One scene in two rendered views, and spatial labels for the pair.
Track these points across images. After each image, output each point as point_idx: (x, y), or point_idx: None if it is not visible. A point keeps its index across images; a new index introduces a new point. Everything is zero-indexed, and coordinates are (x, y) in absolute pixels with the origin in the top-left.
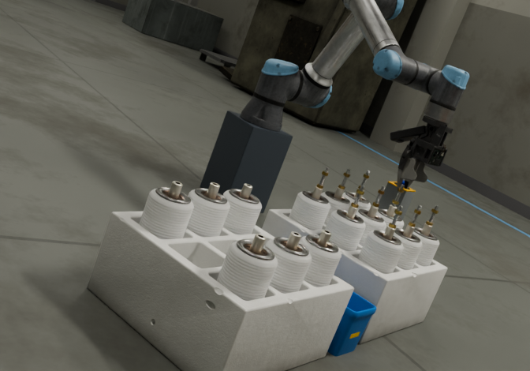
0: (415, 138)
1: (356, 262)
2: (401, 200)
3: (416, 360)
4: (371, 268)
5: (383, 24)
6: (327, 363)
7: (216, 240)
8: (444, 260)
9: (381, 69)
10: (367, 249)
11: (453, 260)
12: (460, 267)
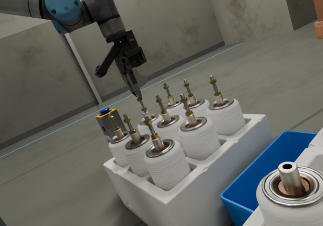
0: (121, 56)
1: (247, 131)
2: (119, 116)
3: None
4: (251, 123)
5: None
6: None
7: None
8: (93, 151)
9: (72, 6)
10: (234, 119)
11: (91, 148)
12: (99, 145)
